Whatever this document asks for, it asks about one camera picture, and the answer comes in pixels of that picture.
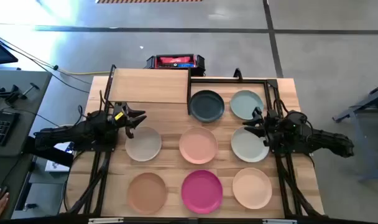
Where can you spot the black table edge bracket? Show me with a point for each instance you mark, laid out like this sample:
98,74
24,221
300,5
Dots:
237,74

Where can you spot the teal plate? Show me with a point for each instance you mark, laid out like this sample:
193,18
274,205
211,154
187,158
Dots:
243,104

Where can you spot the grey under-table box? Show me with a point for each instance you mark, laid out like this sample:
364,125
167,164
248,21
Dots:
43,196

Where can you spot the grey metal table frame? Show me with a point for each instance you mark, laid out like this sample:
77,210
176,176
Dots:
350,116

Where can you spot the black desk clamp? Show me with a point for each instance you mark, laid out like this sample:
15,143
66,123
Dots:
10,93

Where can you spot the grey desk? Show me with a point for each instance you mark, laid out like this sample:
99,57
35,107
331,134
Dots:
27,124

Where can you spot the peach plate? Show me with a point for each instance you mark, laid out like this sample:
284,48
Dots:
252,188

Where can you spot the black aluminium table frame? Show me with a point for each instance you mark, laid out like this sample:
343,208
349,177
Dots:
229,81

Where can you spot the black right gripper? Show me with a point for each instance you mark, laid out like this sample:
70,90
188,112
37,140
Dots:
271,124

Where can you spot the beige grey plate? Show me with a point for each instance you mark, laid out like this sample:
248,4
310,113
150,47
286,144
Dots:
143,144

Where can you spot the white box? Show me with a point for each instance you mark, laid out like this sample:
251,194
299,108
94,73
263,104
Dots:
57,167

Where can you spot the brown plate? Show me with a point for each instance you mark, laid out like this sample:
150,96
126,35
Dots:
147,193

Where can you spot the dark green plate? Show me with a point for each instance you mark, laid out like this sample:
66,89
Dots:
206,105

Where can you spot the silver metal bracket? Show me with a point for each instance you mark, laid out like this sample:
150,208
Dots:
105,220
279,221

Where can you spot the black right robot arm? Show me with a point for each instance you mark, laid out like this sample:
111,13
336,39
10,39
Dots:
316,141

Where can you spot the black keyboard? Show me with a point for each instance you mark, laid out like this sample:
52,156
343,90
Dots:
1,127

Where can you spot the red and black toolbox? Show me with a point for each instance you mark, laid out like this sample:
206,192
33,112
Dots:
175,60

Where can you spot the light grey plate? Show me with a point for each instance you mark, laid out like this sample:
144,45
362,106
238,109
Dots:
248,146

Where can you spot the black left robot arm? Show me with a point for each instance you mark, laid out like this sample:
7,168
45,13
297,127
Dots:
67,133

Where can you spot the magenta plate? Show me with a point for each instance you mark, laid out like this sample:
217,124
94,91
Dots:
202,192

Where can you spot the black flat panel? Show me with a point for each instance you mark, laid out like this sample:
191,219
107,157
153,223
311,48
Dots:
49,152

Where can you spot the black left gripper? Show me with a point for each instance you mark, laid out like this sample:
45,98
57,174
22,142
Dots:
117,109

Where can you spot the salmon pink plate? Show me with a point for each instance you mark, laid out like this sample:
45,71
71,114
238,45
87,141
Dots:
198,145

